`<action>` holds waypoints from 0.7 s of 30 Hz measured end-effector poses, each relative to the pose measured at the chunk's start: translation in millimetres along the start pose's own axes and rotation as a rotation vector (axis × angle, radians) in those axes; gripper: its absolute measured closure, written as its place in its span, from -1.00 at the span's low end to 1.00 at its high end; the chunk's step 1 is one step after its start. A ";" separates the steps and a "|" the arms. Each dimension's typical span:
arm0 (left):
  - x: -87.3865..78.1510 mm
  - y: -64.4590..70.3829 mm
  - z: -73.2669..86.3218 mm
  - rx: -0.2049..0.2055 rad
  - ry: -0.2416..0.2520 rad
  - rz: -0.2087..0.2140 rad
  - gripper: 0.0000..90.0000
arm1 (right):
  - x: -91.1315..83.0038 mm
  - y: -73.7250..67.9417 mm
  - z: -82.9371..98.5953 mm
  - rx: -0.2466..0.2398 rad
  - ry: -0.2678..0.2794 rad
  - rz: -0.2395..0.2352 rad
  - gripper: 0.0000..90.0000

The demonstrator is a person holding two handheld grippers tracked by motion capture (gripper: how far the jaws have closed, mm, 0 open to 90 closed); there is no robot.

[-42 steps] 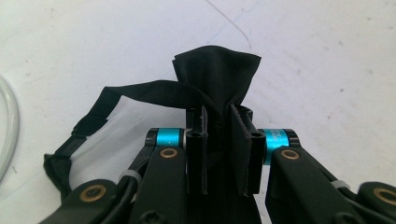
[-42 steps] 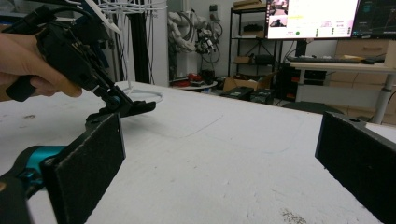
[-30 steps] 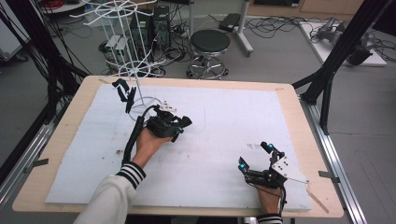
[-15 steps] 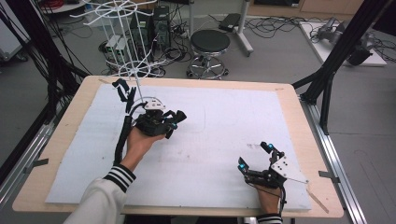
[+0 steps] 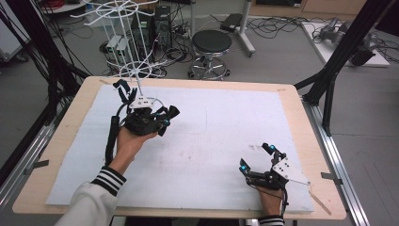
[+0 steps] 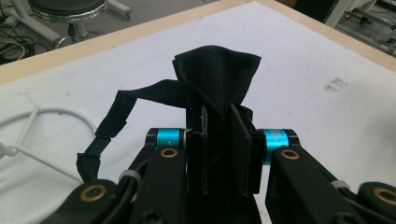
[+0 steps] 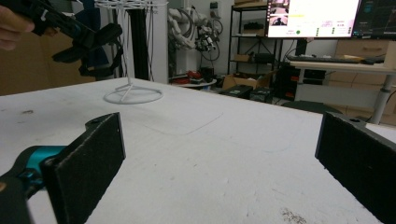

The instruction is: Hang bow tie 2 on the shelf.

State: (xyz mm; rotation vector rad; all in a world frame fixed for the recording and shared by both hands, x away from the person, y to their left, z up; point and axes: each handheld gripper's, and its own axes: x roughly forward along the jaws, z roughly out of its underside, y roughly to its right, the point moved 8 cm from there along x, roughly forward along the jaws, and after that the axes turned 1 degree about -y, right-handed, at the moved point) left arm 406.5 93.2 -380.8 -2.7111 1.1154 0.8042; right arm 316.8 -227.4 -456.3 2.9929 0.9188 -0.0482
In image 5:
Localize white floor platform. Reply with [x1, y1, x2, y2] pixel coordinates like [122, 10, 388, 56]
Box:
[301, 21, 391, 68]

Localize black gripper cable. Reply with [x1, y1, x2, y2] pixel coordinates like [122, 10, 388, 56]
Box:
[104, 105, 130, 168]
[255, 186, 290, 218]

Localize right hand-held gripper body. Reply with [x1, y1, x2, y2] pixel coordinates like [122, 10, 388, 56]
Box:
[246, 157, 311, 191]

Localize black frame post with cables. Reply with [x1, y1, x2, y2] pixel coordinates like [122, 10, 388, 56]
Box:
[5, 0, 91, 127]

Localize white stand post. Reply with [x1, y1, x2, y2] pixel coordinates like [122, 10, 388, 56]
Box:
[235, 0, 257, 58]

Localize person's right hand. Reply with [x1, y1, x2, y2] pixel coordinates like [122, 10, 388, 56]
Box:
[256, 186, 285, 218]

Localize black frame beam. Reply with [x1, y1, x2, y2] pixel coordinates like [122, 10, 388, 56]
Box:
[0, 103, 53, 186]

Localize thin wooden stick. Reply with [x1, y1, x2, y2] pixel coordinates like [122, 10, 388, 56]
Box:
[308, 189, 333, 218]

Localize black round stool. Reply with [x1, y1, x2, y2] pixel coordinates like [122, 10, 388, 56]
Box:
[187, 29, 233, 81]

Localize grey robot device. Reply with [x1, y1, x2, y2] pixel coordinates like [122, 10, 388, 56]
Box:
[319, 16, 378, 67]

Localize person's left hand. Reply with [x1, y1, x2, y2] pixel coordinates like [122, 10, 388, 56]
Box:
[107, 125, 160, 177]

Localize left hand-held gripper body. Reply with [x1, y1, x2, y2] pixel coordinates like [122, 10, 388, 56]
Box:
[123, 96, 165, 137]

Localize metal table bracket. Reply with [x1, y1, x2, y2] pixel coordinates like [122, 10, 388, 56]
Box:
[23, 159, 51, 176]
[320, 171, 343, 186]

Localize white equipment box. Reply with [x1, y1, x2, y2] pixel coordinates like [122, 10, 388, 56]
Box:
[105, 34, 128, 64]

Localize white wire rack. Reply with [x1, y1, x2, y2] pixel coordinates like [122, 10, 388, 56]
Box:
[70, 0, 168, 109]

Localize black flat box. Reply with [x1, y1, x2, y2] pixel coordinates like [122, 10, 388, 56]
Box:
[219, 12, 244, 33]

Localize white foam mat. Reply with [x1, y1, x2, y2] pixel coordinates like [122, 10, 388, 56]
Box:
[45, 84, 315, 215]

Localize black floor cables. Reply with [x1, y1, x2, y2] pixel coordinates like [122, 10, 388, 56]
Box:
[246, 14, 318, 40]

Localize black computer tower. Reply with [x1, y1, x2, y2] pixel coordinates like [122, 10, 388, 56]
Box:
[129, 10, 156, 62]
[152, 5, 173, 52]

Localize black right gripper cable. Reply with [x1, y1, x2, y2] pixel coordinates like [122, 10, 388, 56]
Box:
[255, 186, 290, 218]

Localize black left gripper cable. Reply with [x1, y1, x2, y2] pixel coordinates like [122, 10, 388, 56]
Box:
[104, 105, 130, 168]

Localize aluminium rail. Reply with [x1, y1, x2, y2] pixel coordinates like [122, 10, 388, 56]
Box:
[0, 121, 56, 206]
[301, 96, 372, 226]

